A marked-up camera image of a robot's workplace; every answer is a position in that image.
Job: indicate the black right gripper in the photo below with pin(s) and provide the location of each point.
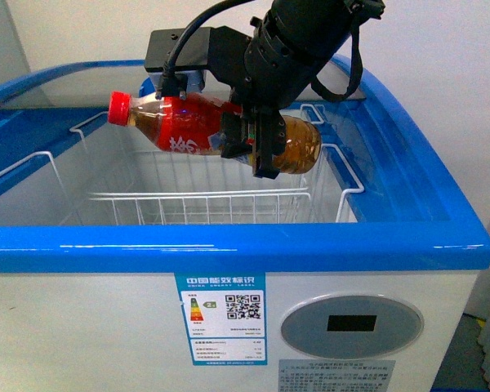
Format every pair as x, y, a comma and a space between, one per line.
269, 69

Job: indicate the red label tea bottle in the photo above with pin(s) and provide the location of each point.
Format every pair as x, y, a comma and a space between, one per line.
193, 126

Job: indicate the sliding glass freezer lid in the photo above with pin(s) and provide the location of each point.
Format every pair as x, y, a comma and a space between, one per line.
90, 84

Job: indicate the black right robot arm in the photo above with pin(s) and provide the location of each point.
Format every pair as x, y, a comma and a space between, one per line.
338, 21

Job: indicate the blue energy efficiency label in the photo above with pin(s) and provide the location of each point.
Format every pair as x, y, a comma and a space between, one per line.
225, 318

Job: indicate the white blue chest freezer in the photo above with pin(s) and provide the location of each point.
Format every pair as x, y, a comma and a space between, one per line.
96, 308

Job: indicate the oval grey control panel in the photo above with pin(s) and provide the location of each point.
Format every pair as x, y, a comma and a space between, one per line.
351, 327

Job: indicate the pale blue instruction sticker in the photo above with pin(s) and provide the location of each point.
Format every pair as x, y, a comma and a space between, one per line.
312, 375

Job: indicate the white wire freezer basket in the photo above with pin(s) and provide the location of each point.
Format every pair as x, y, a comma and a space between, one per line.
74, 168

